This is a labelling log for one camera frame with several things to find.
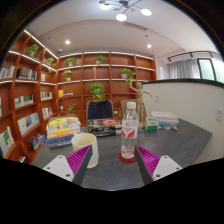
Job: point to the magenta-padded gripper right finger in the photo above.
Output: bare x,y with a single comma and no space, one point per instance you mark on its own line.
163,166

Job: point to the globe ceiling lamp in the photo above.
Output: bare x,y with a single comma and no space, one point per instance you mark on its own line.
125,8

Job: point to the dark upholstered chair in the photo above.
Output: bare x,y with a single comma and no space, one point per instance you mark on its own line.
100,110

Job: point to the window with grey curtain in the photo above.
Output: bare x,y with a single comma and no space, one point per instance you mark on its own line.
186,68

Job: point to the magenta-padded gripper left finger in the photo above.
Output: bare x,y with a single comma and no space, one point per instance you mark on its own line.
60,166

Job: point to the white book stack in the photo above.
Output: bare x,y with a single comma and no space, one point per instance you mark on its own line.
165,117

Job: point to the clear plastic water bottle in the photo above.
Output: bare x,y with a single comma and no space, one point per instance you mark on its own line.
129,133

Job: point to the wooden artist mannequin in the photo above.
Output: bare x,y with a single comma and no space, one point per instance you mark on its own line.
140,100

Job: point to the small green white box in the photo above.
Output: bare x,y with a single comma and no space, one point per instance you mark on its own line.
151,124

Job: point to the colourful book stack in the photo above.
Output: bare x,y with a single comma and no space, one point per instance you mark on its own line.
63,131

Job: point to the white wall socket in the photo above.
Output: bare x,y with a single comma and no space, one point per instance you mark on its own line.
219,114

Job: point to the flat round red coaster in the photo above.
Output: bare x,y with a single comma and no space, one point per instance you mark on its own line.
125,160

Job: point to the cream white cup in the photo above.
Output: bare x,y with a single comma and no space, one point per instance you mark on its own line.
85,146

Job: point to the wooden shelf unit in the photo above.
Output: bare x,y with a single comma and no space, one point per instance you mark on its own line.
33,100

